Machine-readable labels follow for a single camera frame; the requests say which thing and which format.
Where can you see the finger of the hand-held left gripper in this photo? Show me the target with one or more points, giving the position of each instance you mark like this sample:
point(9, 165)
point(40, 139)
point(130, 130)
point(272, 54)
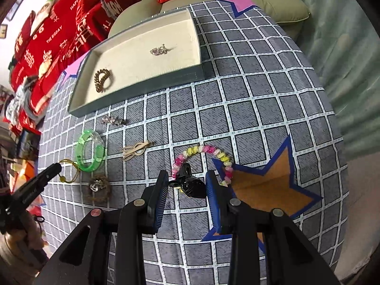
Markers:
point(47, 175)

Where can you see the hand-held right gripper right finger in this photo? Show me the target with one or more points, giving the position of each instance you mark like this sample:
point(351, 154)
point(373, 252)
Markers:
point(212, 202)

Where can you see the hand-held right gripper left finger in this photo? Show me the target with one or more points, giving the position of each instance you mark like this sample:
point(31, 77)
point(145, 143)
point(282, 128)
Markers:
point(158, 197)

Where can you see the black claw hair clip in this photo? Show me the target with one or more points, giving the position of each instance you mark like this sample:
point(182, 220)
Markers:
point(190, 185)

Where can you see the green translucent bangle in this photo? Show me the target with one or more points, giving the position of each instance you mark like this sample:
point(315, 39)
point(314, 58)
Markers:
point(80, 145)

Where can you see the gold hair clip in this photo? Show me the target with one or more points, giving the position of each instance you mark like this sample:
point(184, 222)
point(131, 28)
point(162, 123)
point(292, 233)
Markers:
point(133, 149)

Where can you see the long crystal hair clip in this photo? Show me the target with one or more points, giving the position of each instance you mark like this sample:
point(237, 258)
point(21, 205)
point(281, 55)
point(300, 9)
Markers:
point(114, 120)

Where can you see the grey jewellery tray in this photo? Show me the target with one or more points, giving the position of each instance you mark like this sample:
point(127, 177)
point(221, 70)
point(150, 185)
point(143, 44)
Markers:
point(142, 53)

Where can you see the dark printed box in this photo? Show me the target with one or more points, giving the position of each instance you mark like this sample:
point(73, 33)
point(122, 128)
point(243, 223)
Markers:
point(28, 144)

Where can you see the orange star sticker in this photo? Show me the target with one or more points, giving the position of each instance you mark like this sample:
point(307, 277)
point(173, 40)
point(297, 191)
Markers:
point(267, 184)

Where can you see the grey cloth pile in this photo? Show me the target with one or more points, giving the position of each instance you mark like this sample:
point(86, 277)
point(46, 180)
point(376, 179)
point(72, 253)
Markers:
point(19, 101)

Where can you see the pink star sticker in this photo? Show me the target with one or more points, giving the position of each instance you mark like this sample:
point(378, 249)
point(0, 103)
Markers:
point(72, 71)
point(242, 4)

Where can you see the red blanket sofa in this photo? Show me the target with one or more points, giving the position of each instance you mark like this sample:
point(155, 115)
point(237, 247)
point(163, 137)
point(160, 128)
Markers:
point(68, 20)

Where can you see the portrait print pillow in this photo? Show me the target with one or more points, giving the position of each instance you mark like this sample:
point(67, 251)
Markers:
point(43, 13)

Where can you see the pale green curtain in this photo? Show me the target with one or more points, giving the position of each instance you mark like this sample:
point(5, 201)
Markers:
point(341, 80)

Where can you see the green armchair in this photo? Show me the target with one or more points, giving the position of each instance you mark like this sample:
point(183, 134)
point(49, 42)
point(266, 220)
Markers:
point(273, 0)

